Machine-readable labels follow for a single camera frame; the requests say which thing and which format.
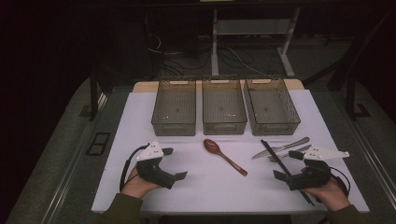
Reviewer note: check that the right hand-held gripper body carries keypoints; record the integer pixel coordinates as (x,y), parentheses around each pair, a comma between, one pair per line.
(313,175)

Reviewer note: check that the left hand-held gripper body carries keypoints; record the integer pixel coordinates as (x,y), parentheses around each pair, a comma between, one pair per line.
(155,172)

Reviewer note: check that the metal fork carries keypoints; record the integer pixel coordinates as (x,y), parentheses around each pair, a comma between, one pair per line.
(280,157)

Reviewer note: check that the brown wooden spoon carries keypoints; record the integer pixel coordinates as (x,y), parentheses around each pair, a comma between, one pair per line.
(211,145)

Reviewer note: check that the clear brown plastic bin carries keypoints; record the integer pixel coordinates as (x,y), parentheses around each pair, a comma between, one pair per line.
(174,105)
(224,105)
(267,105)

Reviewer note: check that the person's left hand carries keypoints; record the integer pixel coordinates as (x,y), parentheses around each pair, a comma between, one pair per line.
(137,186)

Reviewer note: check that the person's right hand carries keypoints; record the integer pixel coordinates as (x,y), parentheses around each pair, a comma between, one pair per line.
(330,193)

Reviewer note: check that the metal table knife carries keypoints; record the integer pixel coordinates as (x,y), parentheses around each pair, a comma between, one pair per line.
(295,143)

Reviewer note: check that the white table mat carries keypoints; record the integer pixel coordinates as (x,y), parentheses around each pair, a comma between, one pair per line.
(211,193)

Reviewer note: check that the black metal stand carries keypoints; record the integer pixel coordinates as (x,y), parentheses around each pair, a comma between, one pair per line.
(351,99)

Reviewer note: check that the white metal stand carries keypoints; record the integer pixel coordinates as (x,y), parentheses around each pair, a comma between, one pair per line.
(249,27)

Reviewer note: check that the black rectangular floor frame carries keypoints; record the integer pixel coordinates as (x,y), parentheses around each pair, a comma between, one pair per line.
(99,144)

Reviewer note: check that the metal floor rail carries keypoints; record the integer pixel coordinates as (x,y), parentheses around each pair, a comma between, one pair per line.
(64,186)
(375,161)

